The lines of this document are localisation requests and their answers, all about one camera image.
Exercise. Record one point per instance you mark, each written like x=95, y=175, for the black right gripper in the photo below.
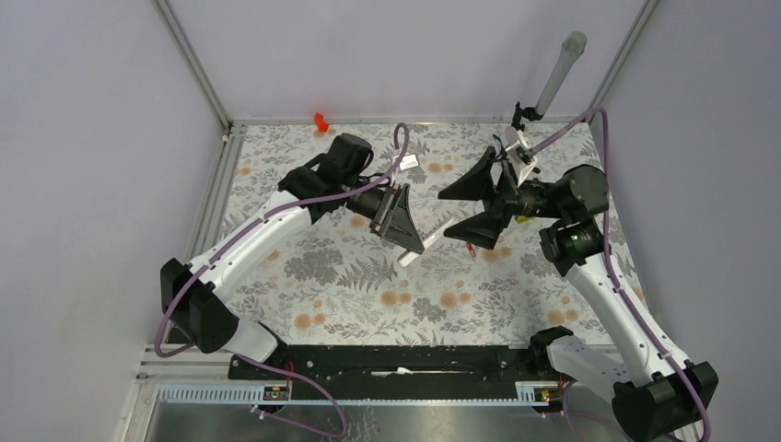
x=477, y=184

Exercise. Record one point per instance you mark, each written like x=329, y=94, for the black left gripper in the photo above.
x=393, y=219

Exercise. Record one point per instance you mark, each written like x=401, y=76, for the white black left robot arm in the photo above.
x=195, y=294

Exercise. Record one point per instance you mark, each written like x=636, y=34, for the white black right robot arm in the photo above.
x=654, y=389

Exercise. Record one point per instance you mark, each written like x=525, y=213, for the floral patterned table mat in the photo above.
x=336, y=283

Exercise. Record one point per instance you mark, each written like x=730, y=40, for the black mini tripod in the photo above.
x=522, y=114

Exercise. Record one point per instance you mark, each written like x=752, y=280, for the small red plastic block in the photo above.
x=321, y=123

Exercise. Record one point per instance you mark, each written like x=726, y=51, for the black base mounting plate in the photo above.
x=325, y=366

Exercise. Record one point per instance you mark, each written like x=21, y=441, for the grey metal pole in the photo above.
x=571, y=49

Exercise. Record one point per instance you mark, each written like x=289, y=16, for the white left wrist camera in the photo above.
x=408, y=162

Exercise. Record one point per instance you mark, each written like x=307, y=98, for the white slotted cable duct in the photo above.
x=481, y=394

